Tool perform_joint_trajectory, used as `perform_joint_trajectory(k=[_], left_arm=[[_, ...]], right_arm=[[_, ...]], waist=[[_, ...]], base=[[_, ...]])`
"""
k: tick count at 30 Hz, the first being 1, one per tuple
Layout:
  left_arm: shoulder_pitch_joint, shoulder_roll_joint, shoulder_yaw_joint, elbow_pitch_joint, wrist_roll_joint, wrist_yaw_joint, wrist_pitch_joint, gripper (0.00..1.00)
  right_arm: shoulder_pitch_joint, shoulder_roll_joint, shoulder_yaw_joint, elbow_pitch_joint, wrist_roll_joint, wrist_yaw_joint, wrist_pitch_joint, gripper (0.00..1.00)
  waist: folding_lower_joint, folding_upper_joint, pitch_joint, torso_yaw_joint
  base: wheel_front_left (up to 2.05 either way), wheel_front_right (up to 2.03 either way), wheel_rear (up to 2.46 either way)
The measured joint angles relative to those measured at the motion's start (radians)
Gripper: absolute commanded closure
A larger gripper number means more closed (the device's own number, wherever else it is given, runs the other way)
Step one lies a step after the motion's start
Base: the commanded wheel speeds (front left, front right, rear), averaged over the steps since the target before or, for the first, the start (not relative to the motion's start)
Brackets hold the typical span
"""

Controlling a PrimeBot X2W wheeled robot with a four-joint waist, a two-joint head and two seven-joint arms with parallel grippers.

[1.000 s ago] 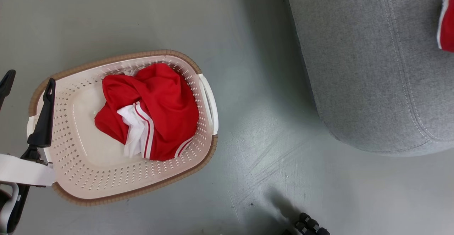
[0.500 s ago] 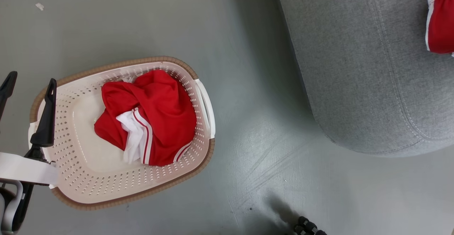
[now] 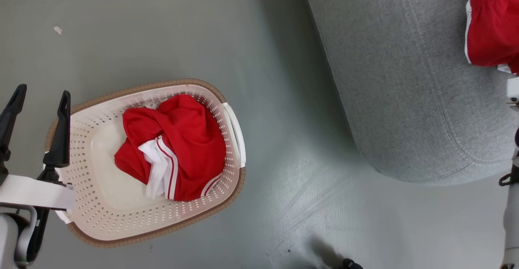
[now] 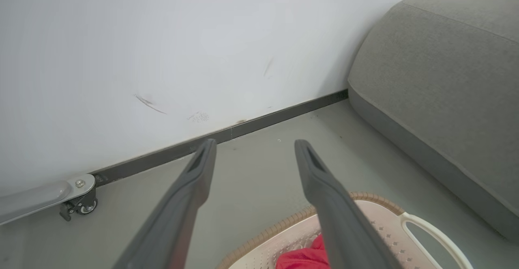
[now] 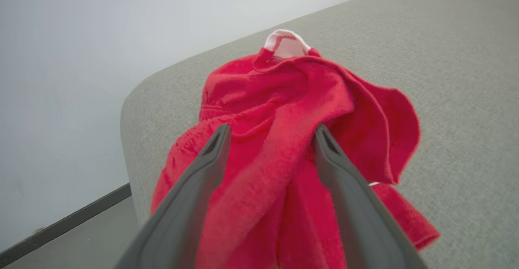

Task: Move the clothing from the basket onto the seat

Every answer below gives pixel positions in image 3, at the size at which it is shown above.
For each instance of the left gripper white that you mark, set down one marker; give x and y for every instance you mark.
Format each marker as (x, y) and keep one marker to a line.
(32, 192)

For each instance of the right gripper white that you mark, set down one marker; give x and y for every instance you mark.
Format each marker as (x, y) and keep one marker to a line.
(514, 90)

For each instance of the red garment plain white trim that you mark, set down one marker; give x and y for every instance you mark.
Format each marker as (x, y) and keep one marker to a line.
(494, 25)

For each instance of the red garment striped white panel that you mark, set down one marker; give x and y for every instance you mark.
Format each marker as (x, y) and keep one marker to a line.
(190, 139)

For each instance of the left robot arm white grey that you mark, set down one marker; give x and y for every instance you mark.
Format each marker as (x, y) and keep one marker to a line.
(8, 236)

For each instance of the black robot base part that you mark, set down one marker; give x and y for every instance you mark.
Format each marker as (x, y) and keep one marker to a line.
(352, 264)

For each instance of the grey fabric sofa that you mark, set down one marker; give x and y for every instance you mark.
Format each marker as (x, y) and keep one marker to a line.
(397, 78)

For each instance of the small white paper scrap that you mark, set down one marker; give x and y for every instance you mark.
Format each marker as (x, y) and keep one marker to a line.
(58, 30)

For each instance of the beige perforated laundry basket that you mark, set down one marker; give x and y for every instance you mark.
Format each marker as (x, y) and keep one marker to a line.
(121, 208)

